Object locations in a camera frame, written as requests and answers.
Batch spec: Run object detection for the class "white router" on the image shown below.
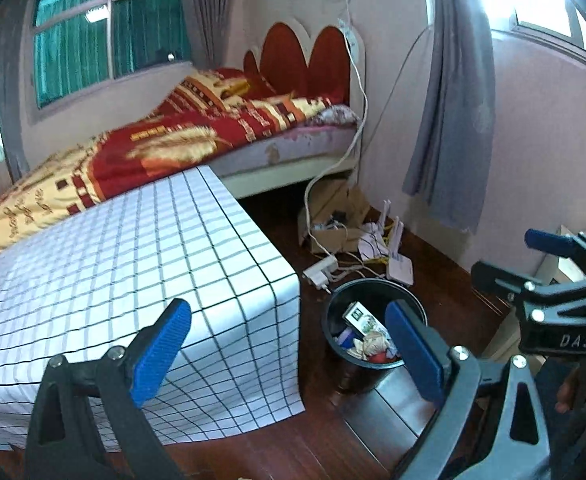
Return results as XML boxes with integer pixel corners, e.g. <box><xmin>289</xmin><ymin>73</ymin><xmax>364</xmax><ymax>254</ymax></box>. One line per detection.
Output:
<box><xmin>357</xmin><ymin>199</ymin><xmax>417</xmax><ymax>289</ymax></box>

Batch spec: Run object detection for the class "table with checkered cloth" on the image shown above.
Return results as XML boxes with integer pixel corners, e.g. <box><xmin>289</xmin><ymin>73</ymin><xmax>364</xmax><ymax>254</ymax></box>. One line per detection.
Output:
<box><xmin>0</xmin><ymin>164</ymin><xmax>307</xmax><ymax>454</ymax></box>

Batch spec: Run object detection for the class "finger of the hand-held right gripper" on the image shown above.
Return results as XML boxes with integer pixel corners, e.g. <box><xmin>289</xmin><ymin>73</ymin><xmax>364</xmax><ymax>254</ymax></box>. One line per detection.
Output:
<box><xmin>525</xmin><ymin>228</ymin><xmax>586</xmax><ymax>281</ymax></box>
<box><xmin>471</xmin><ymin>260</ymin><xmax>586</xmax><ymax>312</ymax></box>

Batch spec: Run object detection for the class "thin grey cable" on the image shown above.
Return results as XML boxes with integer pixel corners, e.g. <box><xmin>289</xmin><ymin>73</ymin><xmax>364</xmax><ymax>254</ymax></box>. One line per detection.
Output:
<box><xmin>372</xmin><ymin>22</ymin><xmax>437</xmax><ymax>132</ymax></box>

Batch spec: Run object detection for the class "large sliding window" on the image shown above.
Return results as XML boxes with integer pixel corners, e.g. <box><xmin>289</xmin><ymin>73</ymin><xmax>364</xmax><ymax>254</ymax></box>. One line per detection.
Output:
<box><xmin>32</xmin><ymin>0</ymin><xmax>194</xmax><ymax>112</ymax></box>

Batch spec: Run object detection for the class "grey curtain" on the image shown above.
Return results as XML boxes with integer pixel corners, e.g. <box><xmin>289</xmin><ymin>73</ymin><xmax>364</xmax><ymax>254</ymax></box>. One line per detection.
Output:
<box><xmin>402</xmin><ymin>0</ymin><xmax>497</xmax><ymax>234</ymax></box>
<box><xmin>0</xmin><ymin>0</ymin><xmax>40</xmax><ymax>177</ymax></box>
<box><xmin>179</xmin><ymin>0</ymin><xmax>240</xmax><ymax>74</ymax></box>

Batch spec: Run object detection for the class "white printed carton box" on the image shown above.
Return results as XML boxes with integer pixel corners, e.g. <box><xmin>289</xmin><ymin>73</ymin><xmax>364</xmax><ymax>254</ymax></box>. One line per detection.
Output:
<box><xmin>342</xmin><ymin>301</ymin><xmax>390</xmax><ymax>338</ymax></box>

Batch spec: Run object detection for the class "thick white cable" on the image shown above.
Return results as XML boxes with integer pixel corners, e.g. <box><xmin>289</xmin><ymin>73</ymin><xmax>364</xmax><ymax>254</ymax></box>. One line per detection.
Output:
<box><xmin>304</xmin><ymin>25</ymin><xmax>370</xmax><ymax>242</ymax></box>

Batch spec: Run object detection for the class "white power adapter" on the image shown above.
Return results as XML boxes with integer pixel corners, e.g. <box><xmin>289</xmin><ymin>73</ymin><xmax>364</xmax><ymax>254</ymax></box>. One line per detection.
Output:
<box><xmin>302</xmin><ymin>254</ymin><xmax>340</xmax><ymax>292</ymax></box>

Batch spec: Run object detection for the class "lilac mattress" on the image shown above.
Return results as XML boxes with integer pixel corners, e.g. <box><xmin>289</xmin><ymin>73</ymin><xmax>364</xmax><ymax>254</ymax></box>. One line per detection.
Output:
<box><xmin>208</xmin><ymin>122</ymin><xmax>360</xmax><ymax>179</ymax></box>

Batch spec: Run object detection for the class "white bed frame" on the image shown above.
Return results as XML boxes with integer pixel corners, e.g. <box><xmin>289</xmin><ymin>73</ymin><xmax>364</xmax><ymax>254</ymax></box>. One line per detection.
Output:
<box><xmin>219</xmin><ymin>150</ymin><xmax>362</xmax><ymax>202</ymax></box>

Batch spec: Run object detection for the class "red printed pillow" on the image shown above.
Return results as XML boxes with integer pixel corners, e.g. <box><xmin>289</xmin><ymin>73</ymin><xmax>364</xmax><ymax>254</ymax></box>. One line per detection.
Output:
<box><xmin>213</xmin><ymin>66</ymin><xmax>280</xmax><ymax>102</ymax></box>

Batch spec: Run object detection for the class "cardboard box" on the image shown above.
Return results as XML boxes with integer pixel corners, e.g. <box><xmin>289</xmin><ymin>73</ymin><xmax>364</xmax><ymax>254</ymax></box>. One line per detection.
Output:
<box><xmin>297</xmin><ymin>180</ymin><xmax>372</xmax><ymax>254</ymax></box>

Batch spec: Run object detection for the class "beige cloth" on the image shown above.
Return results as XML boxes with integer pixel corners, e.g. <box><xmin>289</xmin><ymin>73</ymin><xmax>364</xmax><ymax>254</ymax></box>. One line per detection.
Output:
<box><xmin>352</xmin><ymin>333</ymin><xmax>392</xmax><ymax>360</ymax></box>

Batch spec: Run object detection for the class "side wall window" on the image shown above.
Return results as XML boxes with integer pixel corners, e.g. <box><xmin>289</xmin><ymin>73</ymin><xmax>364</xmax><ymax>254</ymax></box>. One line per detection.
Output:
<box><xmin>509</xmin><ymin>0</ymin><xmax>586</xmax><ymax>62</ymax></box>

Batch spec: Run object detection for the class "black trash bin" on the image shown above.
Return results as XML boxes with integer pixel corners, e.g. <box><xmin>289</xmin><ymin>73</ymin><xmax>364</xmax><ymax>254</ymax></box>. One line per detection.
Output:
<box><xmin>323</xmin><ymin>279</ymin><xmax>428</xmax><ymax>396</ymax></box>

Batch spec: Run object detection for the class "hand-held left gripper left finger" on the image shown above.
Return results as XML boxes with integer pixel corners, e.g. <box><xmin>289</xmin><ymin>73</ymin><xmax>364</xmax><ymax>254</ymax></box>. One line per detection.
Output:
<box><xmin>25</xmin><ymin>299</ymin><xmax>192</xmax><ymax>480</ymax></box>

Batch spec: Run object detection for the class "white power strip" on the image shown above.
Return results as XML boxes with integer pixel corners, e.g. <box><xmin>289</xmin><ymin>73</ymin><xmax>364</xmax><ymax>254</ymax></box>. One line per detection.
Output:
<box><xmin>339</xmin><ymin>17</ymin><xmax>362</xmax><ymax>59</ymax></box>

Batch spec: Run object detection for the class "bed with red blanket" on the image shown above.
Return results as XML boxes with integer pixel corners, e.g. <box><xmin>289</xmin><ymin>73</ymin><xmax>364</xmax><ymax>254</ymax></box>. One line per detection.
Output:
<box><xmin>0</xmin><ymin>72</ymin><xmax>347</xmax><ymax>267</ymax></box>

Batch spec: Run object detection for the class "floral pillow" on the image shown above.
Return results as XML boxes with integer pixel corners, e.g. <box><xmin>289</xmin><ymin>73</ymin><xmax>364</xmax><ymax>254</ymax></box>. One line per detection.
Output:
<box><xmin>319</xmin><ymin>105</ymin><xmax>362</xmax><ymax>129</ymax></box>

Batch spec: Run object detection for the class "person's right hand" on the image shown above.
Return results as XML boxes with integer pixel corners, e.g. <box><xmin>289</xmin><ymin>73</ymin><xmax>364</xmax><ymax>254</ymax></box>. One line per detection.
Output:
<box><xmin>555</xmin><ymin>360</ymin><xmax>586</xmax><ymax>413</ymax></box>

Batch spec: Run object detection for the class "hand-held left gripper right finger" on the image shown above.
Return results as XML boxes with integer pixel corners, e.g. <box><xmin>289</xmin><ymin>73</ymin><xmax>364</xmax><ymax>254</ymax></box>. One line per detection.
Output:
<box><xmin>385</xmin><ymin>300</ymin><xmax>554</xmax><ymax>480</ymax></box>

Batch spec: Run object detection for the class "red white headboard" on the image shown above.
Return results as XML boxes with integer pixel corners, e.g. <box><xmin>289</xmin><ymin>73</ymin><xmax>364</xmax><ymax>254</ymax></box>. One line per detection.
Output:
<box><xmin>243</xmin><ymin>20</ymin><xmax>370</xmax><ymax>112</ymax></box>

